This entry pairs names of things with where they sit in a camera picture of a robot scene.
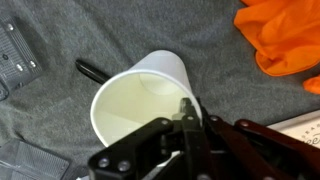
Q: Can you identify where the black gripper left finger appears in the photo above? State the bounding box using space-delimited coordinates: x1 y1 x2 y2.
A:
87 97 214 180

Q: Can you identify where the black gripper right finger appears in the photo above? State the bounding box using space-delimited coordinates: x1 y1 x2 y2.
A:
196 97 320 180

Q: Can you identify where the white paper cup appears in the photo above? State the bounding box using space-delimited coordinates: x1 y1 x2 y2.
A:
89 49 203 168

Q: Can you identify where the greetings card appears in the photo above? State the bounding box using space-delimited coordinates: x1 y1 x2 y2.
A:
266 109 320 149

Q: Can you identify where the black pen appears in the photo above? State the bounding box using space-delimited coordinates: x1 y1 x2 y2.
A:
74 59 113 85

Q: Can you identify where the clear plastic packaging tray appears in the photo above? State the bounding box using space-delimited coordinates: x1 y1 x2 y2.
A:
0 138 72 180

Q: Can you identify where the orange cloth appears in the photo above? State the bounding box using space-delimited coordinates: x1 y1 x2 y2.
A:
233 0 320 95

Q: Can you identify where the grey tablecloth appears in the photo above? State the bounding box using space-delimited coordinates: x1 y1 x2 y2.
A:
0 0 320 180

